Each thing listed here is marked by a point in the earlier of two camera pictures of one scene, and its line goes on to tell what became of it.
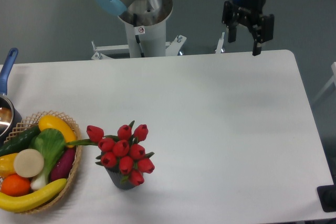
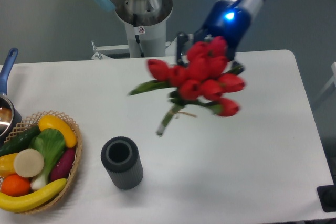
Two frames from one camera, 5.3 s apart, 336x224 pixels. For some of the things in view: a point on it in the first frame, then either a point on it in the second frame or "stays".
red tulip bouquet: [123, 150] -> [203, 80]
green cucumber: [19, 141] stays
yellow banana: [18, 204] stays
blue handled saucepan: [10, 116] stays
